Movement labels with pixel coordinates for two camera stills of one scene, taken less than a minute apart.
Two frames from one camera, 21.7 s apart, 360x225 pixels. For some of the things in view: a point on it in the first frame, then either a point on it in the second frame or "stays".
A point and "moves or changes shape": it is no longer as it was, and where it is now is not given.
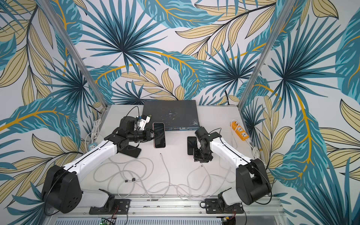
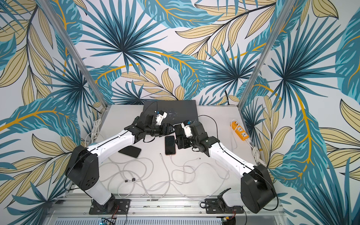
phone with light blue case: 131,151 stays
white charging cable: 201,166 to 213,165
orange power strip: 239,131 stays
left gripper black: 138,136 to 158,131
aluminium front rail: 183,206 stays
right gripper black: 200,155 to 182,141
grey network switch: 176,115 stays
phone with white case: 191,144 moves or changes shape
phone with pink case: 159,137 moves or changes shape
